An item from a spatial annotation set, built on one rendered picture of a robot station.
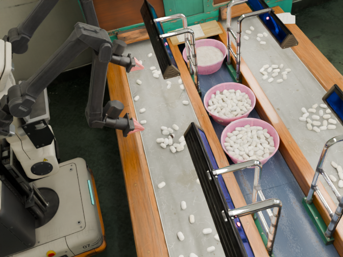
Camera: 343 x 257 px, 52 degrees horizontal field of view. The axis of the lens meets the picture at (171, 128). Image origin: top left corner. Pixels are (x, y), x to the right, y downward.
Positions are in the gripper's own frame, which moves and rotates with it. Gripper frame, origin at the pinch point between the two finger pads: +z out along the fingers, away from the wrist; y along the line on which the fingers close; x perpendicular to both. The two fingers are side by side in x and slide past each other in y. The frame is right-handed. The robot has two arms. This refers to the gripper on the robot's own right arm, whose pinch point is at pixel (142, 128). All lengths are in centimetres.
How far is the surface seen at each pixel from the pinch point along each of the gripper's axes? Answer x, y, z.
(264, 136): -26, -13, 51
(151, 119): 5.8, 16.2, 11.8
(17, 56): 95, 163, -41
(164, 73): -26.6, 9.6, -1.3
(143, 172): 10.1, -17.6, 2.7
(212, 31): -30, 74, 50
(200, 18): -30, 87, 45
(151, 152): 8.2, -5.9, 8.6
